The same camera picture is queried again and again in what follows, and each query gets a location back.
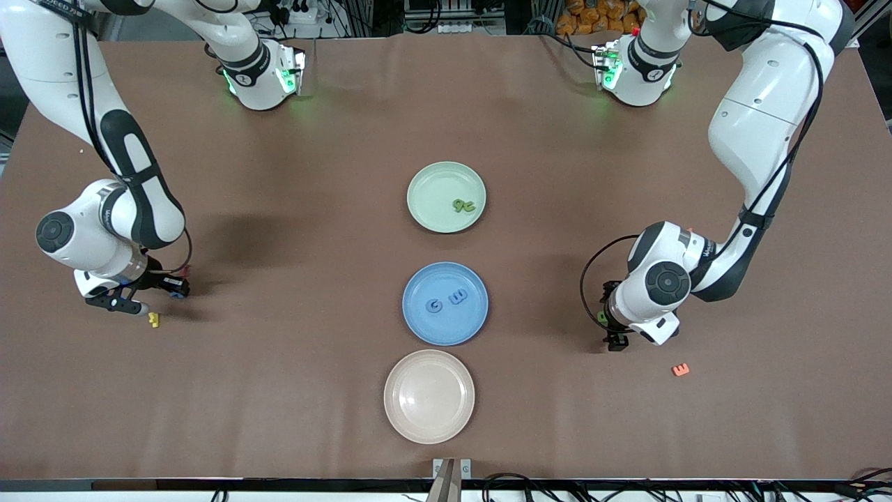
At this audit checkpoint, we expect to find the pale green plate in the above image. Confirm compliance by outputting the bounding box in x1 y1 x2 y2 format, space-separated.
406 161 487 234

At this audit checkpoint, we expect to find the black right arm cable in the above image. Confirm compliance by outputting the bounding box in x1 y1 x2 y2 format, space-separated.
70 0 194 274

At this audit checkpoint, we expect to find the grey metal camera mount bracket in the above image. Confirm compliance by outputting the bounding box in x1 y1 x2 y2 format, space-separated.
426 457 472 502

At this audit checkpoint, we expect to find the orange snack bag pile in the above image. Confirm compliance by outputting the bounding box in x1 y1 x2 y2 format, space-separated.
557 0 645 36

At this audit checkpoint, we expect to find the aluminium frame post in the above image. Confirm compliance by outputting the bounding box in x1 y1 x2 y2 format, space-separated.
854 0 892 37

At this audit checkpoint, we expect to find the white power strip with plugs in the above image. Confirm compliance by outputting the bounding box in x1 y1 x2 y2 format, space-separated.
274 0 330 39

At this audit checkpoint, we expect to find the blue plate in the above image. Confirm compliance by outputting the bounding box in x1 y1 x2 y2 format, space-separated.
402 261 489 347

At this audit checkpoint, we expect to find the beige plate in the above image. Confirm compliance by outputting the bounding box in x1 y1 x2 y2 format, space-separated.
383 349 476 445

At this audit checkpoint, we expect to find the black table edge strip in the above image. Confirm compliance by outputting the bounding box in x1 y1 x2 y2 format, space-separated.
0 478 892 493

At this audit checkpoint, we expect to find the brown table cover sheet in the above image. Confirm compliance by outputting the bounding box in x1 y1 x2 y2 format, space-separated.
0 33 892 482

